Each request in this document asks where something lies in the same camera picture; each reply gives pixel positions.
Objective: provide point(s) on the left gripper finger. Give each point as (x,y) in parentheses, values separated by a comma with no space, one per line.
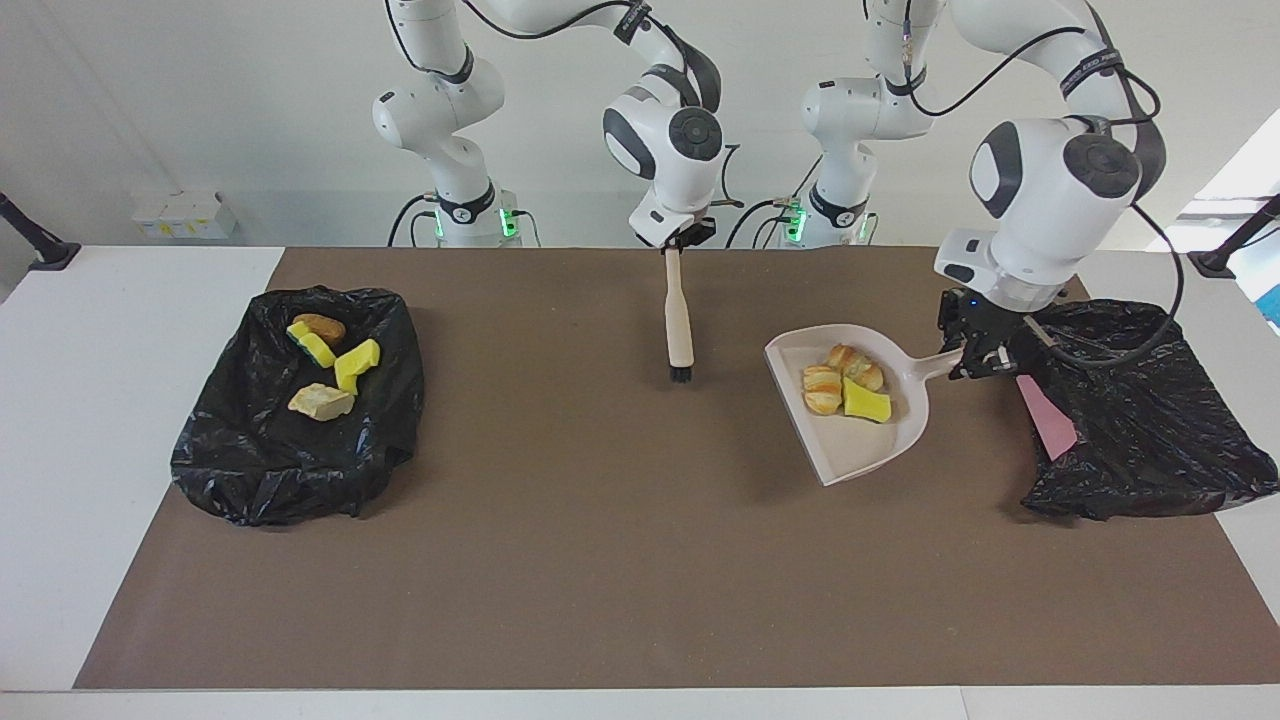
(968,362)
(1000,358)

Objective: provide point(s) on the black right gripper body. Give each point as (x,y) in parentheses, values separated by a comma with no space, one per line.
(690,235)

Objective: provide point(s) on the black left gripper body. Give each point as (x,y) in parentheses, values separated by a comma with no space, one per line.
(980,315)

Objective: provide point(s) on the beige brush with black bristles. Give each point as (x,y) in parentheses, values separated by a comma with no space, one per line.
(679,320)

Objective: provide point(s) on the small yellow sponge piece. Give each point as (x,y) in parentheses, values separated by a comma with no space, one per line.
(868,402)

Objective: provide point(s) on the beige crumbly chunk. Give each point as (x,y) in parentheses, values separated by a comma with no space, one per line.
(858,365)

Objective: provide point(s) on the beige plastic dustpan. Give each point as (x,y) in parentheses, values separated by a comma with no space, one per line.
(870,450)

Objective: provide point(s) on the orange striped bread chunk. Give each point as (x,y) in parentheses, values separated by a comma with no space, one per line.
(822,390)

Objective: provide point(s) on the yellow notched sponge piece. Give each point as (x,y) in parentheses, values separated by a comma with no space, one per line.
(357,362)

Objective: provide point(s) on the brown cylindrical sponge chunk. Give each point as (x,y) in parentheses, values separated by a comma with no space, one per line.
(320,327)

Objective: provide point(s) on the yellow wedge sponge piece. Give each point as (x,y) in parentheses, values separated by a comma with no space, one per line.
(315,347)

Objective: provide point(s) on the orange striped cone chunk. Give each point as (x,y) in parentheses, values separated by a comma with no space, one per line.
(320,402)

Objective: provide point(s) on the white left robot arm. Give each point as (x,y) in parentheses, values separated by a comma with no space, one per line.
(1050,190)

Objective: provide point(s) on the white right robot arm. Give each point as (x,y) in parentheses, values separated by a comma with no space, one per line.
(670,140)

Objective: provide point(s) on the pink plastic bin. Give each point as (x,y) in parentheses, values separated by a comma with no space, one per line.
(1048,420)

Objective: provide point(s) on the black bag lining pink bin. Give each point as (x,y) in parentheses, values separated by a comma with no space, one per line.
(1150,430)

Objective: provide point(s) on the black trash bag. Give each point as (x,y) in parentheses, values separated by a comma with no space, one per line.
(260,460)

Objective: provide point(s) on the blue object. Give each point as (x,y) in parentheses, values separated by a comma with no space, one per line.
(1273,305)

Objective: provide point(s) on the brown table mat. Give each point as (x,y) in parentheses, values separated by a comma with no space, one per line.
(640,620)

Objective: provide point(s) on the black camera stand base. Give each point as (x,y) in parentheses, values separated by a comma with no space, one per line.
(1215,262)
(45,252)

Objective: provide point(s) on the white wall outlet box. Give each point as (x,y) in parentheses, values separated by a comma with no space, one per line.
(180,215)

